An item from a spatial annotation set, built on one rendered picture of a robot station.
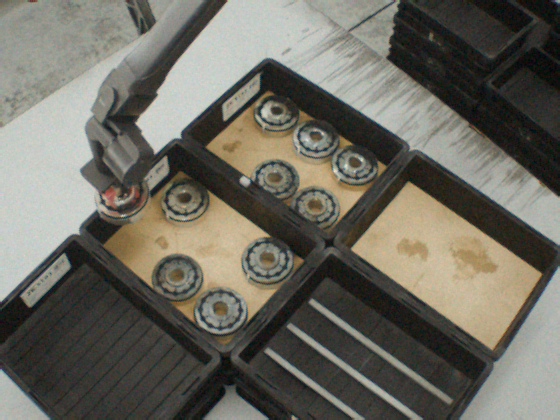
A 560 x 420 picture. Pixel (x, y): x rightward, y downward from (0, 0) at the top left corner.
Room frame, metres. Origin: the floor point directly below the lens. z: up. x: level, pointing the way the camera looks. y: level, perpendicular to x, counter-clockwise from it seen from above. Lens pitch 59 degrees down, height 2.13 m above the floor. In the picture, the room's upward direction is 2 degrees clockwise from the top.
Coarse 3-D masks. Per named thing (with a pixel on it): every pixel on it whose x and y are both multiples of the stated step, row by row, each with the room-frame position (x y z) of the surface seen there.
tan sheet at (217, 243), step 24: (144, 216) 0.75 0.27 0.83; (216, 216) 0.76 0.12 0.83; (240, 216) 0.76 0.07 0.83; (120, 240) 0.69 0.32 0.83; (144, 240) 0.69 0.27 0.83; (168, 240) 0.70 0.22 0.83; (192, 240) 0.70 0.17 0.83; (216, 240) 0.70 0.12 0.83; (240, 240) 0.70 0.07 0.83; (144, 264) 0.64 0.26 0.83; (216, 264) 0.65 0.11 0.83; (240, 264) 0.65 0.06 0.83; (240, 288) 0.59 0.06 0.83; (192, 312) 0.54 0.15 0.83; (216, 312) 0.54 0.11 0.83
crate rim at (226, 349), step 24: (168, 144) 0.87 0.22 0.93; (216, 168) 0.81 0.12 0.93; (96, 216) 0.69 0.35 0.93; (288, 216) 0.70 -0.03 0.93; (96, 240) 0.64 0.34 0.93; (312, 240) 0.66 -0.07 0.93; (120, 264) 0.59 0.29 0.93; (144, 288) 0.54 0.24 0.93; (264, 312) 0.50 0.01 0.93; (240, 336) 0.45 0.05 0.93
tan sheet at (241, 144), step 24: (264, 96) 1.09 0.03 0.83; (240, 120) 1.01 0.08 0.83; (216, 144) 0.94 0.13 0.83; (240, 144) 0.94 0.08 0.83; (264, 144) 0.95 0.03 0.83; (288, 144) 0.95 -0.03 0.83; (240, 168) 0.88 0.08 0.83; (312, 168) 0.89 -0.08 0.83; (384, 168) 0.89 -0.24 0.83; (336, 192) 0.83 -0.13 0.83; (360, 192) 0.83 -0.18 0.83
